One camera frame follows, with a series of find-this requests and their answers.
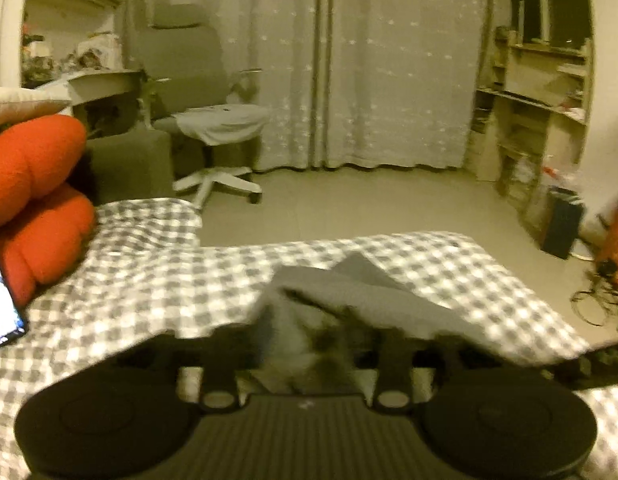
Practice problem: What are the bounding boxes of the grey t-shirt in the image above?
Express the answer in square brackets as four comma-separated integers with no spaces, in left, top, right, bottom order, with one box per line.
[251,252,495,394]

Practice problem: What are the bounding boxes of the grey white checkered bedsheet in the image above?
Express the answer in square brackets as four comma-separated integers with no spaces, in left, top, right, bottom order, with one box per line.
[0,198,618,480]

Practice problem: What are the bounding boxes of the dark grey bedside cube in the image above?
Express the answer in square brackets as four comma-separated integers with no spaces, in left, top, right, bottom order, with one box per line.
[68,128,175,205]

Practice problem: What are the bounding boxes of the black smartphone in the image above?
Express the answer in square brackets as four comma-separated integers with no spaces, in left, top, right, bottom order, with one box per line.
[0,270,27,348]

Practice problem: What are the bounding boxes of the orange plush cushion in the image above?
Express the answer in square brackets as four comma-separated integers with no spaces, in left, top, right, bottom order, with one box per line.
[0,115,96,309]

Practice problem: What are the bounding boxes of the white cloth on chair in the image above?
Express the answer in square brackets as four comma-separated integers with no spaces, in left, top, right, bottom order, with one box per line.
[172,104,270,146]

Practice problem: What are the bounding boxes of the red cylindrical container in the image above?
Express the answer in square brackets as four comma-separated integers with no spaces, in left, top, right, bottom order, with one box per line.
[595,208,618,286]

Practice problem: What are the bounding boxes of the grey office chair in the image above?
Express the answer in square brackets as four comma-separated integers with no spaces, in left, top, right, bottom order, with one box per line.
[139,3,262,210]

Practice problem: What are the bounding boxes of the white desk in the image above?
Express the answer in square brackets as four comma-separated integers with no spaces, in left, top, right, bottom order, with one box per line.
[38,70,141,106]

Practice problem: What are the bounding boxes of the wooden shelf unit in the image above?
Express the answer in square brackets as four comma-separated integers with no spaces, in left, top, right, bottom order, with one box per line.
[464,26,594,238]

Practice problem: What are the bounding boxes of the grey star patterned curtain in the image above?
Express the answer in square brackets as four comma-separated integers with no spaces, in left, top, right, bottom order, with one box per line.
[125,0,484,171]

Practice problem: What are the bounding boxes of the black cables on floor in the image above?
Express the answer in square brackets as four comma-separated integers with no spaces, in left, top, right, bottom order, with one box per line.
[570,259,618,334]

